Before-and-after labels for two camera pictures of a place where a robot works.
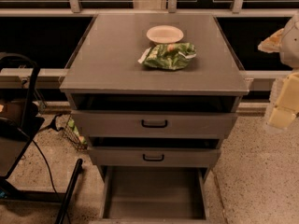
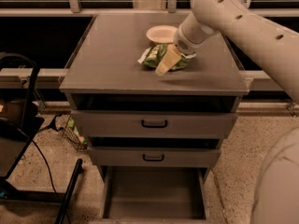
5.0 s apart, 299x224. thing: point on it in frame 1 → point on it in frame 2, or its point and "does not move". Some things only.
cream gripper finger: x=287 y=105 → x=187 y=38
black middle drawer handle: x=152 y=160 does not move
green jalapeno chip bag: x=168 y=55 does not move
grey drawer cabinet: x=143 y=122 does not move
